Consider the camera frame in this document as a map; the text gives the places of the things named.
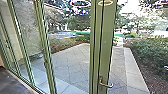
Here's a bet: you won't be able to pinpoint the green framed glass door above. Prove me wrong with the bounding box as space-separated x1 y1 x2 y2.
98 0 168 94

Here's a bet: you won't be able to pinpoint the metal lever door handle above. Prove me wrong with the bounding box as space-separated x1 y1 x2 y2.
98 75 115 90

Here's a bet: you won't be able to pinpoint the low green hedge outdoors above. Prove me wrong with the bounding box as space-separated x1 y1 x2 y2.
49 35 91 53

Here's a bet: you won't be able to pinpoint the large tree outdoors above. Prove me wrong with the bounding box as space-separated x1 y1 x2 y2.
43 4 91 33

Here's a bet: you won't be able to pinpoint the green shrub outdoors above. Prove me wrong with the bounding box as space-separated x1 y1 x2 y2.
127 35 168 72

